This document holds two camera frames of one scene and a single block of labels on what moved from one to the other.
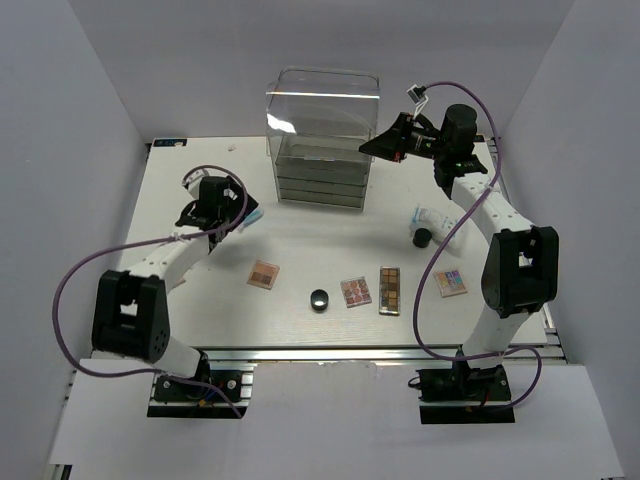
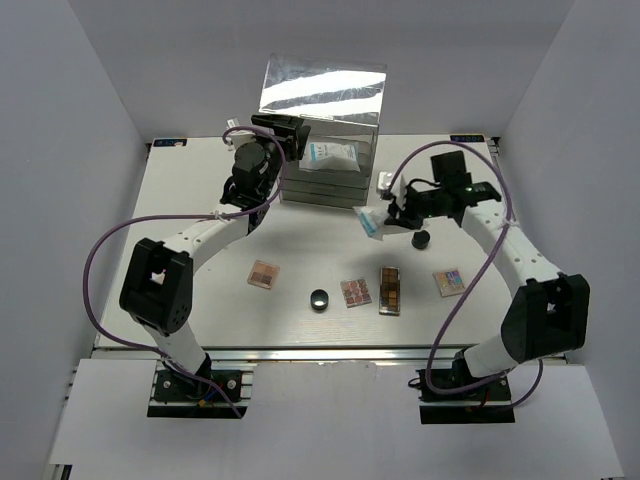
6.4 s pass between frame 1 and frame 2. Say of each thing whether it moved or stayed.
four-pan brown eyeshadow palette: stayed
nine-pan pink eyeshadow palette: stayed
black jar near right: stayed
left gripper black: moved
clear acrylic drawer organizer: moved
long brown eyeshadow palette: stayed
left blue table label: stayed
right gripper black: moved
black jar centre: stayed
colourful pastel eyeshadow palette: stayed
